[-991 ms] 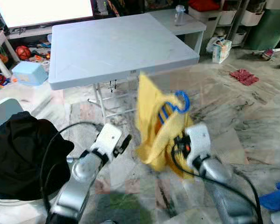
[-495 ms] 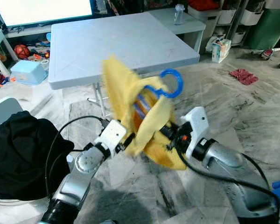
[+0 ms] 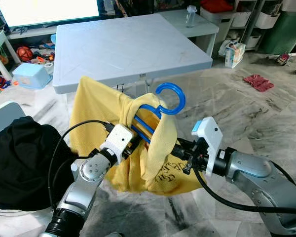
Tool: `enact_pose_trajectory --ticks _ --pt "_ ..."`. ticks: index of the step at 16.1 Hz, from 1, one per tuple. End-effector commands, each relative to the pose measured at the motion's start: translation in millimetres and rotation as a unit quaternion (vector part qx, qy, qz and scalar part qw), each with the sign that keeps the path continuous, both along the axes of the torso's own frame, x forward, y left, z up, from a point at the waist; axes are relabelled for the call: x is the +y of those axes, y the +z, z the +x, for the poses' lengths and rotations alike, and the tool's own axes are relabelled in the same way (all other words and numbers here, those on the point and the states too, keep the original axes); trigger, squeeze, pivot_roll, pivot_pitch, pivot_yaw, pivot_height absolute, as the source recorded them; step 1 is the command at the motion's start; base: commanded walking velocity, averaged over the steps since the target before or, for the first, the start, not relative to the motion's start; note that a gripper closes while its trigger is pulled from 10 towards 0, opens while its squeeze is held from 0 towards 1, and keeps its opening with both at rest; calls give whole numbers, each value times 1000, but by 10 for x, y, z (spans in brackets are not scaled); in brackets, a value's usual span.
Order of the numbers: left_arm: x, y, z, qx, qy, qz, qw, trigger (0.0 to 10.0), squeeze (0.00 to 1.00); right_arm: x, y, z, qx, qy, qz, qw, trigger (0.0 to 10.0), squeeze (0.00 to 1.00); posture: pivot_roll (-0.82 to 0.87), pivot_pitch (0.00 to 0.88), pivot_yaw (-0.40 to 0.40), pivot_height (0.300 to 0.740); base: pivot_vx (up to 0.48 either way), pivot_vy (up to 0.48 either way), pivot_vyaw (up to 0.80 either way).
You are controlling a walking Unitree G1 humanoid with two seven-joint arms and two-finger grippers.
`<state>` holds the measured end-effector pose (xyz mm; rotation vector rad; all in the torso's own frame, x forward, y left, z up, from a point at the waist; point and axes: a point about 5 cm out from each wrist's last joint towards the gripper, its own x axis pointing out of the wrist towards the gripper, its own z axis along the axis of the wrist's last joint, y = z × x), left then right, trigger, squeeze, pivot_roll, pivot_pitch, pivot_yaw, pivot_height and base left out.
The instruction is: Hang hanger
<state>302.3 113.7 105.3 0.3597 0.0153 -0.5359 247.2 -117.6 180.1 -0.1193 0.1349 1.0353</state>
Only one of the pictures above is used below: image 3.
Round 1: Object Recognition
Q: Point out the yellow shirt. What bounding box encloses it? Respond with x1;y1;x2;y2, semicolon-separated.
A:
69;76;205;197

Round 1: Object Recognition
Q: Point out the blue plastic hanger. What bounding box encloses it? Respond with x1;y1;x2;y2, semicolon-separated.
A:
132;82;186;145

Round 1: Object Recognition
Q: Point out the black garment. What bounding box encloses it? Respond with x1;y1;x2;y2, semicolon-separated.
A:
0;117;79;212

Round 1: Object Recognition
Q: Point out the red floor cloth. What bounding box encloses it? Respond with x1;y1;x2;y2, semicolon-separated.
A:
243;74;275;93

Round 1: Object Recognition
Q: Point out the grey folding table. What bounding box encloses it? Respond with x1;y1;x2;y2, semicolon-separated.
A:
53;13;214;98

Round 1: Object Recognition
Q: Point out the printed white carton bag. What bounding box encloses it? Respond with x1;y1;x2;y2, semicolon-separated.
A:
224;41;246;69

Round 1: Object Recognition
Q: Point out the light blue plastic tub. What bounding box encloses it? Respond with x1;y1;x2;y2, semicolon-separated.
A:
12;63;53;90

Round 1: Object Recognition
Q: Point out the small white side table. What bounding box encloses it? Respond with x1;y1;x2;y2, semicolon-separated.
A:
158;10;219;57

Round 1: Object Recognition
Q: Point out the pale blue plastic chair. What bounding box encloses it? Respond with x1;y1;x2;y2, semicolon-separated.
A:
0;101;26;136

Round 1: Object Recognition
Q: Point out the small pink bottle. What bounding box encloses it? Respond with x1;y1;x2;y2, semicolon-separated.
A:
276;53;296;66

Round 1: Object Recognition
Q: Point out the clear plastic bottle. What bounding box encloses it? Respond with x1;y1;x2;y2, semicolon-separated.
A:
185;5;197;28

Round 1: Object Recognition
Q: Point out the white drawer storage rack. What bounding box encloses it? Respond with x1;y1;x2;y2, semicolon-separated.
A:
200;0;287;50

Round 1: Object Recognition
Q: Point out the orange ball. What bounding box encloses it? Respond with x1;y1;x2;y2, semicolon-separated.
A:
16;46;34;62

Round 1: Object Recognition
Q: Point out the green bin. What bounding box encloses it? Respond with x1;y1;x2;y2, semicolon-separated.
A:
259;11;296;55

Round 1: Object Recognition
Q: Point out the bright flat screen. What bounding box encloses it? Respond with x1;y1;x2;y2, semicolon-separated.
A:
0;0;102;29

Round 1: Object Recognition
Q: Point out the small white shelf table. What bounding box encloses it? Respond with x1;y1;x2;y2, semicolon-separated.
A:
0;30;21;80

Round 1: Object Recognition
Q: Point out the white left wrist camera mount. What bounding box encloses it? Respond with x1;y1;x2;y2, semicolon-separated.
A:
100;124;135;163

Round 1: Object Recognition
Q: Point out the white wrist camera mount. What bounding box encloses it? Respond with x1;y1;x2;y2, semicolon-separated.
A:
191;117;223;177
100;124;135;163

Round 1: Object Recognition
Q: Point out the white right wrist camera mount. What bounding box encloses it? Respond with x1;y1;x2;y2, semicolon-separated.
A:
191;117;223;177

